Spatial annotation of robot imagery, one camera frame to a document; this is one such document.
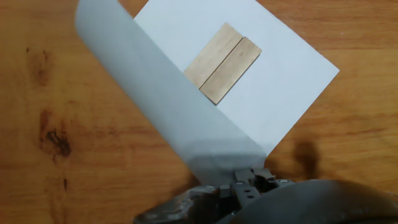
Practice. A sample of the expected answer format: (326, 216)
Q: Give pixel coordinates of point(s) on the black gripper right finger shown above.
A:
(266, 181)

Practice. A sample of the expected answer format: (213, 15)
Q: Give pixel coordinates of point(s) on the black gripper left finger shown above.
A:
(192, 203)

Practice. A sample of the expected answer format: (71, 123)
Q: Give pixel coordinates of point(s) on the white paper sheet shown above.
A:
(280, 77)

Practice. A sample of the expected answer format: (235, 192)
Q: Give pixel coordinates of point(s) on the flat wooden block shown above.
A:
(231, 70)
(213, 56)

